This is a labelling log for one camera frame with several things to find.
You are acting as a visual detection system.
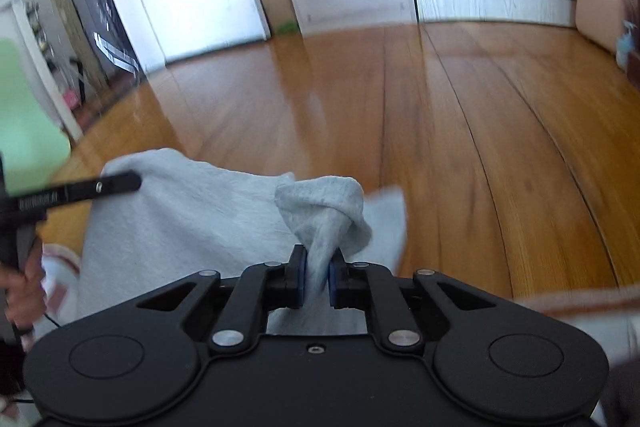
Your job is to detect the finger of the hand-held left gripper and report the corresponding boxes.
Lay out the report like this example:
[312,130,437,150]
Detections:
[10,171,142,212]

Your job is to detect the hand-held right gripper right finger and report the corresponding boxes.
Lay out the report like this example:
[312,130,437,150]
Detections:
[327,248,498,354]

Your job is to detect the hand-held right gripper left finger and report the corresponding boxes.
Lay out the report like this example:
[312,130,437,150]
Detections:
[136,245,307,354]

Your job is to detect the light grey t-shirt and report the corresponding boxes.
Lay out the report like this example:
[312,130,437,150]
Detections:
[80,148,408,338]

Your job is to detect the person's left hand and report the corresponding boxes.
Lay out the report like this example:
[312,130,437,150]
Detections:
[0,239,46,338]

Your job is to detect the cluttered dark shelf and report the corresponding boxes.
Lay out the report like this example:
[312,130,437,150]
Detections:
[20,0,148,118]

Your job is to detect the cardboard box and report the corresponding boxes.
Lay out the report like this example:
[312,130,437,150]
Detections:
[255,0,301,35]

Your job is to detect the dark brown folded garment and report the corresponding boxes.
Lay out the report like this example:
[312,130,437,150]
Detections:
[602,347,640,427]

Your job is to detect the light blue bottle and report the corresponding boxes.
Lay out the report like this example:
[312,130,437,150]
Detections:
[616,21,635,70]

